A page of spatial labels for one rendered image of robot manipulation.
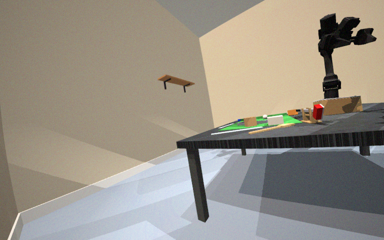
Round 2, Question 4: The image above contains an orange putter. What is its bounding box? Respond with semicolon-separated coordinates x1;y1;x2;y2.
287;109;298;116

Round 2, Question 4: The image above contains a green flat mat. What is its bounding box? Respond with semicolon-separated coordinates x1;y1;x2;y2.
219;115;302;131

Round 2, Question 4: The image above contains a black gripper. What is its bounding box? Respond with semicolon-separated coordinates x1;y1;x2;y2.
320;28;377;50

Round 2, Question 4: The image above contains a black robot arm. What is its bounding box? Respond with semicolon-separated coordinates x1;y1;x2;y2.
317;13;360;99

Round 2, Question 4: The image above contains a white block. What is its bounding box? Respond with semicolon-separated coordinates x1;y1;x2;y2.
267;115;284;126

